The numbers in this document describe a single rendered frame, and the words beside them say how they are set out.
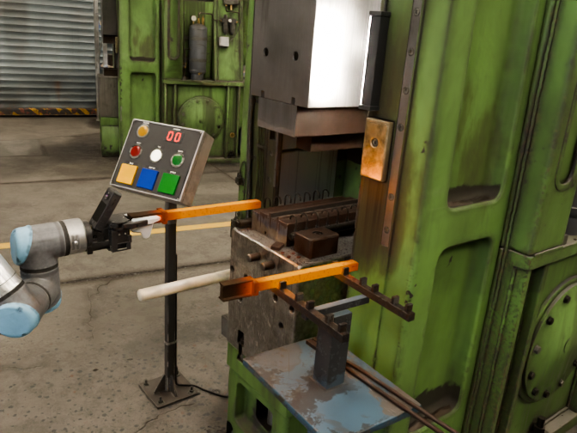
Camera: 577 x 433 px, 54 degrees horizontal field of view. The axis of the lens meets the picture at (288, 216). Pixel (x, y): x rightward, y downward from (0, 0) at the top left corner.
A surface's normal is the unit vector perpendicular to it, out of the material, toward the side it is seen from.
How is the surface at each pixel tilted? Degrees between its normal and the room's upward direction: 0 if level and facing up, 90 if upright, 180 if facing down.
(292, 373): 0
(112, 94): 90
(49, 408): 0
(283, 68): 90
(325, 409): 0
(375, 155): 90
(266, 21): 90
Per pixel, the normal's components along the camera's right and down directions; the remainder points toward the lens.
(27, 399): 0.07, -0.95
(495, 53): 0.61, 0.28
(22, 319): 0.14, 0.38
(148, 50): 0.36, 0.30
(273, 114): -0.79, 0.14
